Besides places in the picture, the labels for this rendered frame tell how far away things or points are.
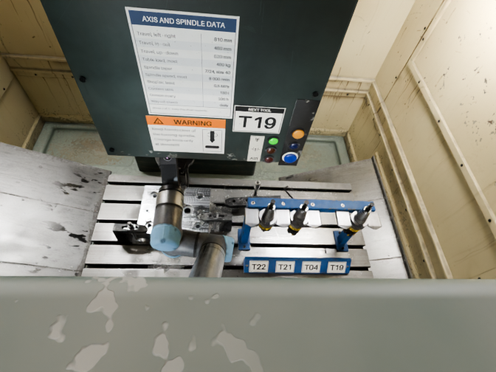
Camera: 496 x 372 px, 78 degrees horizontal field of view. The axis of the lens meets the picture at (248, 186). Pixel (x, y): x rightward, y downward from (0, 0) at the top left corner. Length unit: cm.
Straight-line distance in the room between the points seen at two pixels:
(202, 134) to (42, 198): 132
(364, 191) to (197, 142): 126
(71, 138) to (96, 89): 168
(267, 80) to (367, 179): 134
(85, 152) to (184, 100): 163
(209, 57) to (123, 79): 16
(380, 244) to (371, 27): 107
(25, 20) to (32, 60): 23
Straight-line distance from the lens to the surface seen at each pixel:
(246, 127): 64
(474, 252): 132
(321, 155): 217
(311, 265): 135
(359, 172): 186
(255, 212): 109
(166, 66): 56
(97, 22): 55
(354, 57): 188
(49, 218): 182
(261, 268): 131
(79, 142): 226
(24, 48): 206
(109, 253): 142
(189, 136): 67
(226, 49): 53
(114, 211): 150
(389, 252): 165
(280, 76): 57
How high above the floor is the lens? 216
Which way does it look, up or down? 56 degrees down
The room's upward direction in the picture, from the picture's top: 10 degrees clockwise
